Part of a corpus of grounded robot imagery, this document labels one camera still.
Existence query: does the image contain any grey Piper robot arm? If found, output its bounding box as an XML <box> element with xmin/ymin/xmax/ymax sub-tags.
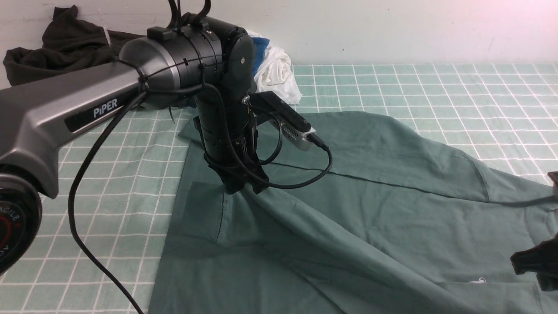
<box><xmin>1</xmin><ymin>1</ymin><xmax>333</xmax><ymax>298</ymax></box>

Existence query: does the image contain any green checkered tablecloth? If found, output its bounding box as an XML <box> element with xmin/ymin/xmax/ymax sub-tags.
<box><xmin>0</xmin><ymin>63</ymin><xmax>558</xmax><ymax>314</ymax></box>

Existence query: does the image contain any blue crumpled garment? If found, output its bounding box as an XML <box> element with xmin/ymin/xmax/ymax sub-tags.
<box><xmin>252</xmin><ymin>37</ymin><xmax>270</xmax><ymax>76</ymax></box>

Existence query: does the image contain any green long-sleeved shirt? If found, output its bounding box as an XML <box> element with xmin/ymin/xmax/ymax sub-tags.
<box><xmin>148</xmin><ymin>112</ymin><xmax>557</xmax><ymax>314</ymax></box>

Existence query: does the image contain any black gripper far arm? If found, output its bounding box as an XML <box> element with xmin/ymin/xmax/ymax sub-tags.
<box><xmin>510</xmin><ymin>235</ymin><xmax>558</xmax><ymax>292</ymax></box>

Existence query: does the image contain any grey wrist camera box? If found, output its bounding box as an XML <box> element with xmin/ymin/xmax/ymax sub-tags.
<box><xmin>248</xmin><ymin>91</ymin><xmax>316</xmax><ymax>151</ymax></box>

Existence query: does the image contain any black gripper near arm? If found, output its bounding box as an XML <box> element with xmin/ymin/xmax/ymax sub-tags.
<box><xmin>194</xmin><ymin>94</ymin><xmax>269</xmax><ymax>194</ymax></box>

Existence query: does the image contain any dark brown crumpled garment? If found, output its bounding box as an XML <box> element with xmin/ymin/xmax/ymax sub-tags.
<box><xmin>3</xmin><ymin>5</ymin><xmax>141</xmax><ymax>87</ymax></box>

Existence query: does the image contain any white crumpled garment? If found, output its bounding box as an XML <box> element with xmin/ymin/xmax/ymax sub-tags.
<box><xmin>247</xmin><ymin>30</ymin><xmax>303</xmax><ymax>106</ymax></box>

